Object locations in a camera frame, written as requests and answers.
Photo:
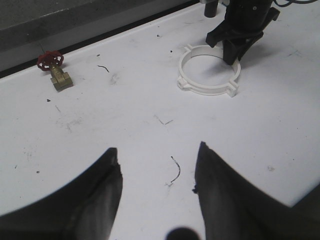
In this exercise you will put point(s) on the dark brown cylinder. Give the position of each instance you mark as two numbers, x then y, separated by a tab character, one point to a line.
210	9

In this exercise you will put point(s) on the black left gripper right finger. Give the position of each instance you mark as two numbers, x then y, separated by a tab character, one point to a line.
234	209

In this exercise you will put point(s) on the brass valve red handwheel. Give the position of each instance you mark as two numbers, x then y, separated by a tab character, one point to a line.
52	61

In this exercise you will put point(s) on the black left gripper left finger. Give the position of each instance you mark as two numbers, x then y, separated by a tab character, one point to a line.
84	209

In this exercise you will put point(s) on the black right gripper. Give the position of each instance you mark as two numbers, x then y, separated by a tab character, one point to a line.
242	15

